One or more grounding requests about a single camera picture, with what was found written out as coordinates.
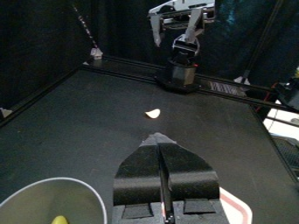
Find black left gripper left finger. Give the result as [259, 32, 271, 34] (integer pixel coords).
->
[111, 132, 166, 224]

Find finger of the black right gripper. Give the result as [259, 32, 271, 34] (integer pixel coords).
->
[183, 8, 204, 43]
[150, 13, 164, 48]

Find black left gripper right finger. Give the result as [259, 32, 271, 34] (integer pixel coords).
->
[155, 132, 231, 224]

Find yellow toy banana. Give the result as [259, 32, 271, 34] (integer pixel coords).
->
[51, 214, 71, 224]

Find grey bowl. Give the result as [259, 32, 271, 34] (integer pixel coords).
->
[0, 177, 108, 224]

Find white card with red border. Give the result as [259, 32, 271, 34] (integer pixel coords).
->
[218, 187, 254, 224]

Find small white wedge piece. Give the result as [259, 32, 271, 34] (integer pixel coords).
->
[144, 108, 163, 120]

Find black mesh panel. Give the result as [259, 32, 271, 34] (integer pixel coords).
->
[270, 133, 299, 178]

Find black equipment box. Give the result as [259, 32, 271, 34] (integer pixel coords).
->
[272, 76, 299, 112]

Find black aluminium frame rail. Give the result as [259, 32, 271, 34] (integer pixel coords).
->
[0, 56, 97, 128]
[80, 54, 299, 114]

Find silver corner bracket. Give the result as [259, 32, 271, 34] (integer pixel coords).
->
[0, 107, 13, 119]
[88, 46, 105, 60]
[232, 75, 251, 86]

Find black diagonal frame strut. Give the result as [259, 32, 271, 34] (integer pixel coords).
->
[242, 0, 286, 81]

